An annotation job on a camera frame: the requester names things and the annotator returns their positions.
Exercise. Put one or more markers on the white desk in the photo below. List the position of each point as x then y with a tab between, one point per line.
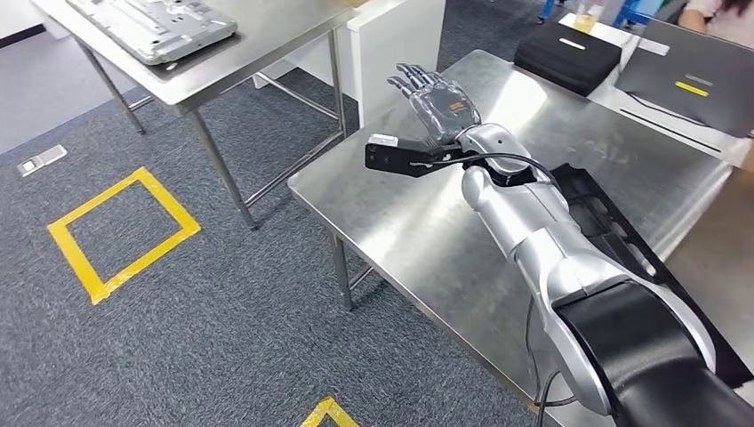
730	154

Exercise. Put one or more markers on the stainless steel workbench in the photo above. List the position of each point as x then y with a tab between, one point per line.
424	224

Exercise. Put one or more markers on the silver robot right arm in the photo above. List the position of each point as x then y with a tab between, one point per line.
530	224

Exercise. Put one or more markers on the yellow floor tape square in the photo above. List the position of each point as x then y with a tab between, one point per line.
94	205

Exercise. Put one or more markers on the silver sheet metal part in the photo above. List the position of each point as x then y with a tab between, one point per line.
153	26

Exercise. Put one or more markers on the small yellow container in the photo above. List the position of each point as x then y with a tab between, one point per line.
584	22

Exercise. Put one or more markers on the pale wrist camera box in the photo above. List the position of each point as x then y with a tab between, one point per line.
383	140

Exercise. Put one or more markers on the person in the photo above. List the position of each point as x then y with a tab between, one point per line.
707	15

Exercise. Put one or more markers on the dark grey laptop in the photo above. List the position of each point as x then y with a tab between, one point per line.
660	70

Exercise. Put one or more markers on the silver floor outlet plate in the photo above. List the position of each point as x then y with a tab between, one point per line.
41	160

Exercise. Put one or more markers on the white cabinet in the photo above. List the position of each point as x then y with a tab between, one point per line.
400	47

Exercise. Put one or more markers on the stainless steel table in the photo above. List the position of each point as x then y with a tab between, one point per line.
265	35

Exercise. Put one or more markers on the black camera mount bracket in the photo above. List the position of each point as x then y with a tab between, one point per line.
394	162

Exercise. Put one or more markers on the black plastic panel part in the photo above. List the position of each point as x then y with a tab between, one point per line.
574	180

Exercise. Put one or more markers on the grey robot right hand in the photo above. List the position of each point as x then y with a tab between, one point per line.
447	109

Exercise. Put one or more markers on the black soft case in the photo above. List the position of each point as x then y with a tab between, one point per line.
565	65

